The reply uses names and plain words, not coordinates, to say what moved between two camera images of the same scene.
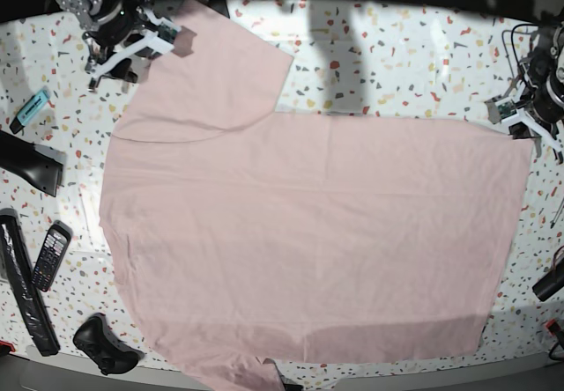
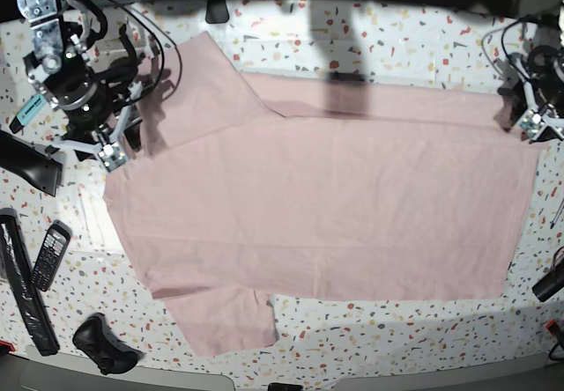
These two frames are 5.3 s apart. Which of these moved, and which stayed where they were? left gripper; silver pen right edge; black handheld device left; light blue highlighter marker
Moved: left gripper
Stayed: silver pen right edge; light blue highlighter marker; black handheld device left
